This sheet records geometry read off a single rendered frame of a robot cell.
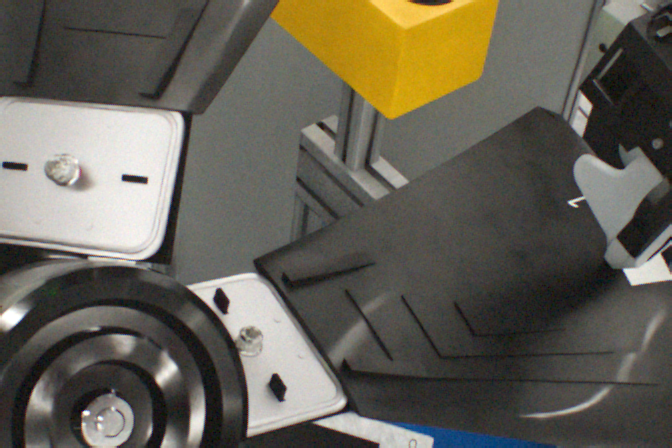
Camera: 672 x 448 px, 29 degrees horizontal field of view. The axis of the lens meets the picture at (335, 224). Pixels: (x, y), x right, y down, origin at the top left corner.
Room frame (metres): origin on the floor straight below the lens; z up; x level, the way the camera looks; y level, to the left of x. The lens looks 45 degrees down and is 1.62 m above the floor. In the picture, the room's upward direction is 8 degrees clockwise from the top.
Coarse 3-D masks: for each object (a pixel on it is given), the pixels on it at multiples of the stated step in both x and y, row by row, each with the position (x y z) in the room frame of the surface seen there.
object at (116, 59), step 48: (0, 0) 0.44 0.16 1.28; (48, 0) 0.44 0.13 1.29; (96, 0) 0.44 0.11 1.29; (144, 0) 0.43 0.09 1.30; (192, 0) 0.43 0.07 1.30; (240, 0) 0.43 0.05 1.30; (0, 48) 0.43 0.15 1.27; (48, 48) 0.42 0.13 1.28; (96, 48) 0.42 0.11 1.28; (144, 48) 0.42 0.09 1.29; (192, 48) 0.42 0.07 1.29; (240, 48) 0.42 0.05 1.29; (0, 96) 0.41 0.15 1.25; (48, 96) 0.40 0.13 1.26; (96, 96) 0.40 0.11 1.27; (144, 96) 0.40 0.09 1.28; (192, 96) 0.40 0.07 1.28
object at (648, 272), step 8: (648, 264) 0.49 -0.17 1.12; (656, 264) 0.50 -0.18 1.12; (664, 264) 0.50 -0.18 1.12; (632, 272) 0.48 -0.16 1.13; (640, 272) 0.49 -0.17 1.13; (648, 272) 0.49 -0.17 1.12; (656, 272) 0.49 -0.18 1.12; (664, 272) 0.49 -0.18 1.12; (632, 280) 0.48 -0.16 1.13; (640, 280) 0.48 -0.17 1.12; (648, 280) 0.48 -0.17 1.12; (656, 280) 0.49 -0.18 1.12
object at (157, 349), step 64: (0, 256) 0.37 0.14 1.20; (64, 256) 0.38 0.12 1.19; (0, 320) 0.28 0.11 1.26; (64, 320) 0.30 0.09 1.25; (128, 320) 0.31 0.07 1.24; (192, 320) 0.31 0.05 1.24; (0, 384) 0.27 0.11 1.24; (64, 384) 0.28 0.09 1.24; (128, 384) 0.29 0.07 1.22; (192, 384) 0.30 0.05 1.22
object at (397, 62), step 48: (288, 0) 0.84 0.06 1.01; (336, 0) 0.80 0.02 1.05; (384, 0) 0.78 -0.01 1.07; (432, 0) 0.78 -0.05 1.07; (480, 0) 0.80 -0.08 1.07; (336, 48) 0.80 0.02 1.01; (384, 48) 0.76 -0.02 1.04; (432, 48) 0.77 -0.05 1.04; (480, 48) 0.81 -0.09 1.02; (384, 96) 0.75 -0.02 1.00; (432, 96) 0.78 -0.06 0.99
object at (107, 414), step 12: (108, 396) 0.28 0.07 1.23; (120, 396) 0.28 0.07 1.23; (96, 408) 0.28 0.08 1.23; (108, 408) 0.28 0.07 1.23; (120, 408) 0.28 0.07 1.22; (84, 420) 0.27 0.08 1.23; (96, 420) 0.27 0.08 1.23; (108, 420) 0.27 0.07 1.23; (120, 420) 0.28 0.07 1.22; (132, 420) 0.28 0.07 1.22; (84, 432) 0.27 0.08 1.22; (96, 432) 0.27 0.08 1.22; (108, 432) 0.27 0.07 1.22; (120, 432) 0.27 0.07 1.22; (96, 444) 0.27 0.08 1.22; (108, 444) 0.27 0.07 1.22; (120, 444) 0.27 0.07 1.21
